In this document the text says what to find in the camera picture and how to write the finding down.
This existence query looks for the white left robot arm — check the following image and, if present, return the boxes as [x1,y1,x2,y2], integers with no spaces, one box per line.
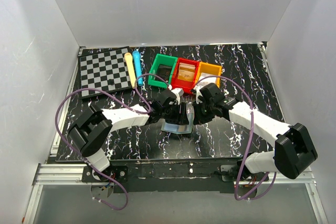
[68,94,190,182]

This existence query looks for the green plastic bin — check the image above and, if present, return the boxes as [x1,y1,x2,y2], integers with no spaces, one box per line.
[148,54,177,88]

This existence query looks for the black cards in green bin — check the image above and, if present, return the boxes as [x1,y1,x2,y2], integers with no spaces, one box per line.
[156,64,172,82]

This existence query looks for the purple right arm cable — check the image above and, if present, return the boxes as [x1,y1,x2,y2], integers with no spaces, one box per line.
[194,74,277,201]

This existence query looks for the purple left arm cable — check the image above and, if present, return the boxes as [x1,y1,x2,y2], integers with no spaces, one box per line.
[56,73,174,211]

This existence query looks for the tan cards in red bin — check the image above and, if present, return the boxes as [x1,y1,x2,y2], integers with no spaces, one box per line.
[178,63,196,74]

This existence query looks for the mint green card holder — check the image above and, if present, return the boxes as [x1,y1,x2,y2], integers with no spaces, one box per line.
[161,113,194,134]

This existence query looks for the orange plastic bin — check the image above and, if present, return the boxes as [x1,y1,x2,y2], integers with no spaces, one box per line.
[194,62,222,87]

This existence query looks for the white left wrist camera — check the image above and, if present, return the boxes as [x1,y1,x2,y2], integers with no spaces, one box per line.
[171,88,184,104]

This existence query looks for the cream yellow marker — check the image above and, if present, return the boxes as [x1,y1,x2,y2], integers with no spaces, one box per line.
[124,52,136,88]

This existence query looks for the red plastic bin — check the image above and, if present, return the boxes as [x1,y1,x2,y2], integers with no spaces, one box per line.
[171,58,199,94]

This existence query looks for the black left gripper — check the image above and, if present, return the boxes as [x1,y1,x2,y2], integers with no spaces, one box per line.
[160,101,188,125]

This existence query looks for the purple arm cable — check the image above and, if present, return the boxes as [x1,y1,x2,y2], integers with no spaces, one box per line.
[194,74,277,201]
[56,73,174,211]

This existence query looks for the blue marker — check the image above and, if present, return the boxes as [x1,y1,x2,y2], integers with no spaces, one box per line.
[132,50,143,86]

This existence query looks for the black grey checkerboard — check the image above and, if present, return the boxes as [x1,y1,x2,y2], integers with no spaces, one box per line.
[79,47,132,99]

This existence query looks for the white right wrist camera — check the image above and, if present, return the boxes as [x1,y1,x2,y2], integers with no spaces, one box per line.
[193,84,204,104]

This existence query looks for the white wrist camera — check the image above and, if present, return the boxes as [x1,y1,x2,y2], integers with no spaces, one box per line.
[171,88,184,104]
[193,84,204,104]

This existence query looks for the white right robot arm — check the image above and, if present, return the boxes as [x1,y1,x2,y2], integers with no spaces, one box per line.
[193,83,318,181]

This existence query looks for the gold striped credit card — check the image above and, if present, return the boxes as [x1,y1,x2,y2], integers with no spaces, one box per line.
[177,69,195,82]

